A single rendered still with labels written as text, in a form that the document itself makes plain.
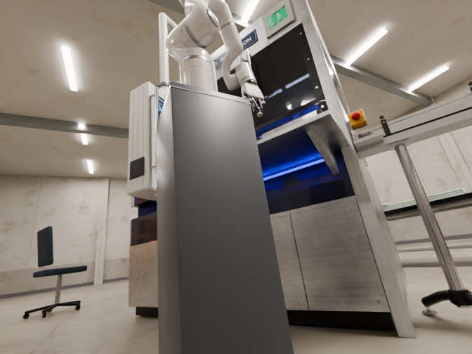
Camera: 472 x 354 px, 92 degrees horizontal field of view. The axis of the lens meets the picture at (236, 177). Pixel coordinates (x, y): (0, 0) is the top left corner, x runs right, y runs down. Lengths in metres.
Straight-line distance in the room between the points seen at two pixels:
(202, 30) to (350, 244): 1.12
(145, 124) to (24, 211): 10.99
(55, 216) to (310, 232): 11.38
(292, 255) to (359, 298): 0.35
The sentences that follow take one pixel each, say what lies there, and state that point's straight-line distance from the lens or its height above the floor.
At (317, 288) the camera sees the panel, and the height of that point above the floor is 0.19.
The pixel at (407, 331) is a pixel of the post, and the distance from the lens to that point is 1.30.
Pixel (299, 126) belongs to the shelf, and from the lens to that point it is 0.99.
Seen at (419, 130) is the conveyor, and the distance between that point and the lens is 1.45.
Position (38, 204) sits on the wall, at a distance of 12.28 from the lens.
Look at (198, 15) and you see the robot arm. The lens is 0.99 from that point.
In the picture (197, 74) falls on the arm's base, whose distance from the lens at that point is 0.83.
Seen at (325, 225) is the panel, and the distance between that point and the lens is 1.29.
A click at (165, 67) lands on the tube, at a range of 2.10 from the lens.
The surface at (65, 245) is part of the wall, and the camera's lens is 11.79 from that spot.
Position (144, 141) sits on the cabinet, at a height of 1.11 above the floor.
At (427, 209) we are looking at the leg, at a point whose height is 0.49.
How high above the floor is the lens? 0.40
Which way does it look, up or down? 19 degrees up
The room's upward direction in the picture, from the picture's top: 8 degrees counter-clockwise
